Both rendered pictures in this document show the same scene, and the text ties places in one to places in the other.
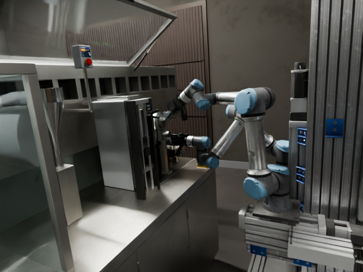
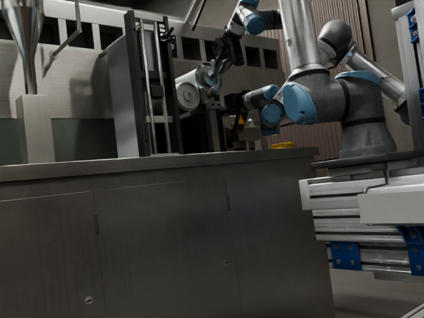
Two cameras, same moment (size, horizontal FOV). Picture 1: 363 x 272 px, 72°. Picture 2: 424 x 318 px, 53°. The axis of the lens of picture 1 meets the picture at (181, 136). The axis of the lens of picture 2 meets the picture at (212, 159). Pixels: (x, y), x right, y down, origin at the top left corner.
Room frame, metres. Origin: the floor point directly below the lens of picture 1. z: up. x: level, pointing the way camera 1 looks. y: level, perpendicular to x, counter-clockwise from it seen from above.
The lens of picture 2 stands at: (-0.02, -0.55, 0.79)
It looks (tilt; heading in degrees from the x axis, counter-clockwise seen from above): 3 degrees up; 23
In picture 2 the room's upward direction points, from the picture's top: 7 degrees counter-clockwise
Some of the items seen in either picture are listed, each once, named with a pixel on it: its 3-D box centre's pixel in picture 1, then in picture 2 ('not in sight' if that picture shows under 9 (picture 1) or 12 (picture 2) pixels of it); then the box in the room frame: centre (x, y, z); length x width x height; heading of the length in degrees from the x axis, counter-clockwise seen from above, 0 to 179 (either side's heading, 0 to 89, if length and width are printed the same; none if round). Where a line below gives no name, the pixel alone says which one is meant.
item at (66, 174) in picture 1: (59, 164); (31, 93); (1.11, 0.58, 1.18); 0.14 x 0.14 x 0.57
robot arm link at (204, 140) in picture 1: (201, 142); (266, 97); (1.61, -0.13, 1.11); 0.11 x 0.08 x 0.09; 61
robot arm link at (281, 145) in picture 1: (284, 150); not in sight; (1.68, -0.71, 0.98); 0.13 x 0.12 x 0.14; 19
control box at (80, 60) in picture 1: (83, 56); not in sight; (1.22, 0.43, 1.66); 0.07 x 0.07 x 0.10; 62
